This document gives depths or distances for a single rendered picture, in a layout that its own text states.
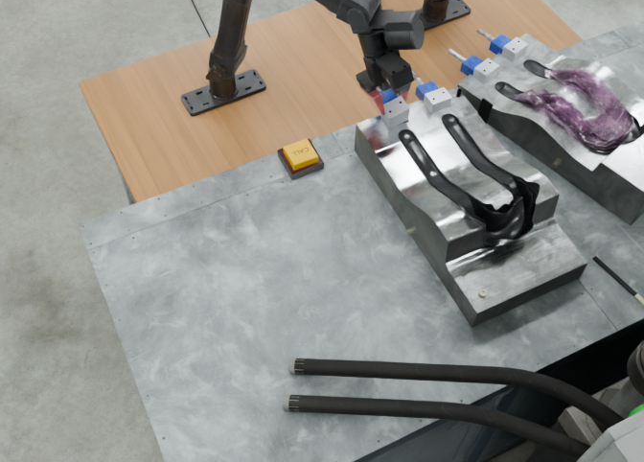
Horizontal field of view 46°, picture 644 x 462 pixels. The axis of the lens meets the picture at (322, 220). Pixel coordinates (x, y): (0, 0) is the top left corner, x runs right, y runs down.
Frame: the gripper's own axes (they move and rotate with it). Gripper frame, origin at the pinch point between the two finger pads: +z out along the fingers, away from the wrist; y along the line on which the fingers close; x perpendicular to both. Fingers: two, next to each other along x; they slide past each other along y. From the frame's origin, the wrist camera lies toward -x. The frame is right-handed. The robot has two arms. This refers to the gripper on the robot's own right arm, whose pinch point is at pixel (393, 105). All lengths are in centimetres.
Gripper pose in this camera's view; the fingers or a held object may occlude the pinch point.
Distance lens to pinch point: 165.4
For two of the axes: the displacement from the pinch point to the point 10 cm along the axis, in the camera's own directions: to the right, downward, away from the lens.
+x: -3.8, -5.5, 7.4
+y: 8.8, -4.7, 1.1
